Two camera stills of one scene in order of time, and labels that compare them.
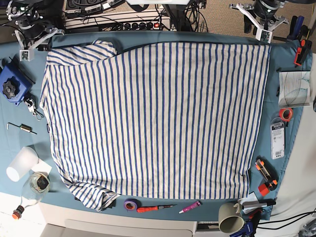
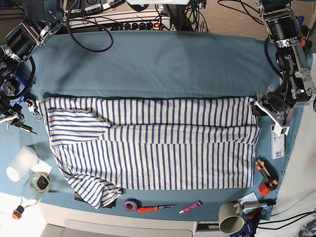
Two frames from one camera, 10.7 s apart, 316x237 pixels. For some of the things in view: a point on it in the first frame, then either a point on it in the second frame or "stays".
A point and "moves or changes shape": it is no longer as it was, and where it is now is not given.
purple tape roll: x=132 y=204 stays
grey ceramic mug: x=229 y=221 stays
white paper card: x=42 y=166 stays
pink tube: x=197 y=204 stays
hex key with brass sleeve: x=23 y=127 stays
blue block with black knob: x=15 y=82 stays
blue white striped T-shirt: x=167 y=120 moves or changes shape
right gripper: x=33 y=35 → x=11 y=113
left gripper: x=261 y=14 → x=279 y=102
